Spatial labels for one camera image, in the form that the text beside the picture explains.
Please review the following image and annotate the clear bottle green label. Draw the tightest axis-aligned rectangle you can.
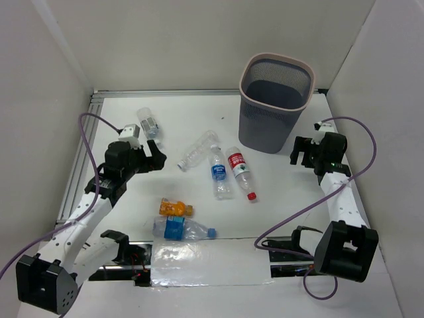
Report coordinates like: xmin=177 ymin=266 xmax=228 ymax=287
xmin=136 ymin=107 xmax=163 ymax=147

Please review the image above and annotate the red label water bottle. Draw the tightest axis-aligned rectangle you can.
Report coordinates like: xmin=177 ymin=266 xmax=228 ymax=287
xmin=225 ymin=146 xmax=257 ymax=201

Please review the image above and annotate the blue label water bottle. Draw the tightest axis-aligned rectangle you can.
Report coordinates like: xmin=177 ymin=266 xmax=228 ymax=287
xmin=208 ymin=144 xmax=233 ymax=200

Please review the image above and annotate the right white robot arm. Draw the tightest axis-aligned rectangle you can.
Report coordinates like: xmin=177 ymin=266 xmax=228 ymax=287
xmin=289 ymin=132 xmax=378 ymax=282

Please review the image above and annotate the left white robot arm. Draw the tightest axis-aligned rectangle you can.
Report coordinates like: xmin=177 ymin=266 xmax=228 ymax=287
xmin=15 ymin=140 xmax=166 ymax=315

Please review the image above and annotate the grey mesh waste bin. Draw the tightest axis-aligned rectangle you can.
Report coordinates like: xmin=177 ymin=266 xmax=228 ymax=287
xmin=238 ymin=53 xmax=315 ymax=154

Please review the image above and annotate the clear unlabelled plastic bottle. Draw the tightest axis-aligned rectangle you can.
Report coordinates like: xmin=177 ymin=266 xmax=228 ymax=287
xmin=177 ymin=130 xmax=219 ymax=172

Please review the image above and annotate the small orange juice bottle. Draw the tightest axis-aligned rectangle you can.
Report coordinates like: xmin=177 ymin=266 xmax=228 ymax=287
xmin=159 ymin=198 xmax=193 ymax=217

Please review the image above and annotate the crushed bottle blue label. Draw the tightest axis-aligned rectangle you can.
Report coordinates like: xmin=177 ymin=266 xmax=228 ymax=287
xmin=152 ymin=217 xmax=217 ymax=241

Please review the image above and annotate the silver tape sheet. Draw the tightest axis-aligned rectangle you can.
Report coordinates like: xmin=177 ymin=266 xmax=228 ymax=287
xmin=150 ymin=238 xmax=274 ymax=288

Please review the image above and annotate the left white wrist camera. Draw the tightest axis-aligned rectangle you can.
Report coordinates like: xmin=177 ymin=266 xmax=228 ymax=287
xmin=118 ymin=124 xmax=140 ymax=148

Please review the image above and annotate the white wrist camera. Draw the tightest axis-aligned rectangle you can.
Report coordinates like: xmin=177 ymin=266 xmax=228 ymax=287
xmin=118 ymin=124 xmax=140 ymax=148
xmin=314 ymin=121 xmax=335 ymax=133

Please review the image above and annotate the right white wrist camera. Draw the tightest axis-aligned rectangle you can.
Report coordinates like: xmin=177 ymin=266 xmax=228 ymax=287
xmin=314 ymin=121 xmax=335 ymax=133

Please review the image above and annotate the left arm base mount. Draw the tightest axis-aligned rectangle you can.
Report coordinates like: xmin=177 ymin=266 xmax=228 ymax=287
xmin=89 ymin=241 xmax=153 ymax=288

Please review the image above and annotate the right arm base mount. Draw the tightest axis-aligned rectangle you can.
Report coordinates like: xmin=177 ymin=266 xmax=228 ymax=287
xmin=262 ymin=237 xmax=313 ymax=278

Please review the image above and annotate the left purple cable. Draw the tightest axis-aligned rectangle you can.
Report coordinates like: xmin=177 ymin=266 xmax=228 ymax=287
xmin=0 ymin=113 xmax=124 ymax=281

